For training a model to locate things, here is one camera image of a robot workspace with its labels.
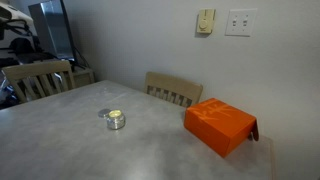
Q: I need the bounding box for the light wooden slatted chair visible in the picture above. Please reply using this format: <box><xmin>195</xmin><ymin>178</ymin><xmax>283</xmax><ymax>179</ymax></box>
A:
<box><xmin>1</xmin><ymin>59</ymin><xmax>76</xmax><ymax>104</ymax></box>
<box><xmin>143</xmin><ymin>71</ymin><xmax>204</xmax><ymax>108</ymax></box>

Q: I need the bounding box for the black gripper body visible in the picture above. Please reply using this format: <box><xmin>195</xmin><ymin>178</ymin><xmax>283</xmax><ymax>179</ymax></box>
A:
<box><xmin>0</xmin><ymin>19</ymin><xmax>35</xmax><ymax>38</ymax></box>

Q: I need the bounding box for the wooden chair at left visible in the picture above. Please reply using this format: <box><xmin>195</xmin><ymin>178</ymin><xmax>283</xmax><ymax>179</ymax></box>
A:
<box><xmin>64</xmin><ymin>66</ymin><xmax>96</xmax><ymax>89</ymax></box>

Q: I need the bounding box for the blue white bag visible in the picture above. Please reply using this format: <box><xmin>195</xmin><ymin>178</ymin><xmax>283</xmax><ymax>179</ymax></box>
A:
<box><xmin>0</xmin><ymin>78</ymin><xmax>19</xmax><ymax>109</ymax></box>

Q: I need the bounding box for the black round bag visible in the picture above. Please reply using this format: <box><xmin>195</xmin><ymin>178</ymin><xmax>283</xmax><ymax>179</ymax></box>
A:
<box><xmin>8</xmin><ymin>37</ymin><xmax>37</xmax><ymax>55</ymax></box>

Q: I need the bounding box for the beige wall thermostat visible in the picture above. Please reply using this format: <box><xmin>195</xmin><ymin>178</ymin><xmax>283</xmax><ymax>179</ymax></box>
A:
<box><xmin>195</xmin><ymin>8</ymin><xmax>216</xmax><ymax>35</ymax></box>

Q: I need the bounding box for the silver glass candle jar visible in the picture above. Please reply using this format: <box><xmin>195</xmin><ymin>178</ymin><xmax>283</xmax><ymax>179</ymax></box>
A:
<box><xmin>106</xmin><ymin>109</ymin><xmax>127</xmax><ymax>131</ymax></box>

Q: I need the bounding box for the orange cardboard box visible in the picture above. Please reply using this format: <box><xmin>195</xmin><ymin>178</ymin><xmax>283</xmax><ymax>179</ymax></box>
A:
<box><xmin>183</xmin><ymin>97</ymin><xmax>260</xmax><ymax>159</ymax></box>

